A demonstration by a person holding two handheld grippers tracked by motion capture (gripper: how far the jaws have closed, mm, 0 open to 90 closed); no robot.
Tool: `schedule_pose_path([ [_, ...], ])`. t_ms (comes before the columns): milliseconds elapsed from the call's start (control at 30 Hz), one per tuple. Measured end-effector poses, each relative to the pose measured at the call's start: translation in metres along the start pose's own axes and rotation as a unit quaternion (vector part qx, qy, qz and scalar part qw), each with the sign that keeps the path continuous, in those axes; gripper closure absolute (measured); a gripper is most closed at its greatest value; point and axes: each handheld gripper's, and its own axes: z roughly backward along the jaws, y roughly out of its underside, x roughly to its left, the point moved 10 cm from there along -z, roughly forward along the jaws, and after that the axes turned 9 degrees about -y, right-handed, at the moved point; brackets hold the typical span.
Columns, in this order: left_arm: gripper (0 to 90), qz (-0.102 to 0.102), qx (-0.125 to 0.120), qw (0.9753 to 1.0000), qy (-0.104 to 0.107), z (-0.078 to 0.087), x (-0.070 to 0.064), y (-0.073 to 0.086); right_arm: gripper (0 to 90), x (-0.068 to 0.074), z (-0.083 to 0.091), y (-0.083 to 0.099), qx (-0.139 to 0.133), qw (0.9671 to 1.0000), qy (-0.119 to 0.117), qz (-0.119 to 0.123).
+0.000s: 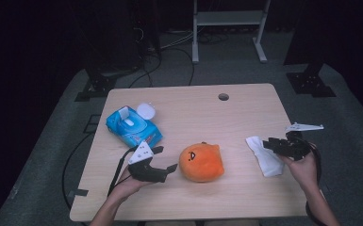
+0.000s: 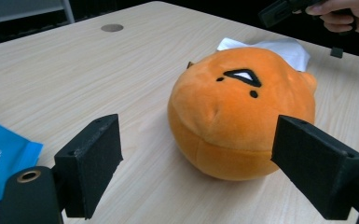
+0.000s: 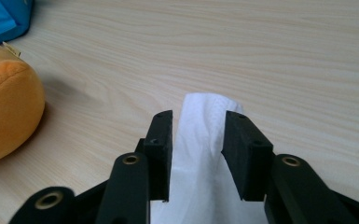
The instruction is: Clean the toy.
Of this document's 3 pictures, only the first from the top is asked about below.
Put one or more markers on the black tape strip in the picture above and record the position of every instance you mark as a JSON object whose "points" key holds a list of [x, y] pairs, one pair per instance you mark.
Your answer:
{"points": [[78, 192]]}

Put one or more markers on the white metal stand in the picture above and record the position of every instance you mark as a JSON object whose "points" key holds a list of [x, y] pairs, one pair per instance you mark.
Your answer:
{"points": [[229, 18]]}

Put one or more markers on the orange plush toy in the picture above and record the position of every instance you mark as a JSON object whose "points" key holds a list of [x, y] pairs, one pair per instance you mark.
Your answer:
{"points": [[202, 164]]}

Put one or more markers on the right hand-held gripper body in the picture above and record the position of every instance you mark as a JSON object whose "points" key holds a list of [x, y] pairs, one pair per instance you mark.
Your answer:
{"points": [[295, 147]]}

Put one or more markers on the person's right hand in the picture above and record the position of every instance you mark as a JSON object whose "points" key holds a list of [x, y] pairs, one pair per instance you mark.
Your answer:
{"points": [[305, 174]]}

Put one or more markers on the person's left hand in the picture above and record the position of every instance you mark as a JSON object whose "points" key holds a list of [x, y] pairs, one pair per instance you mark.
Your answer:
{"points": [[124, 188]]}

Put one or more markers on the blue wet wipe pack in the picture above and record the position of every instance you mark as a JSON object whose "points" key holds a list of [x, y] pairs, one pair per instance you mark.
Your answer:
{"points": [[132, 128]]}

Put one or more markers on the black stand base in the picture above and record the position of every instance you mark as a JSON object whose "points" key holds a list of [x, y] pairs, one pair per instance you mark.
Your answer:
{"points": [[99, 86], [309, 83]]}

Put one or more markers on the white wet wipe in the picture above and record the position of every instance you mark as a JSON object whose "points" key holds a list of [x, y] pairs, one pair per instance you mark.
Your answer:
{"points": [[268, 161]]}

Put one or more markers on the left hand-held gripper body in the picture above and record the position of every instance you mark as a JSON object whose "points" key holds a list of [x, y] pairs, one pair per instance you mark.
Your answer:
{"points": [[141, 153]]}

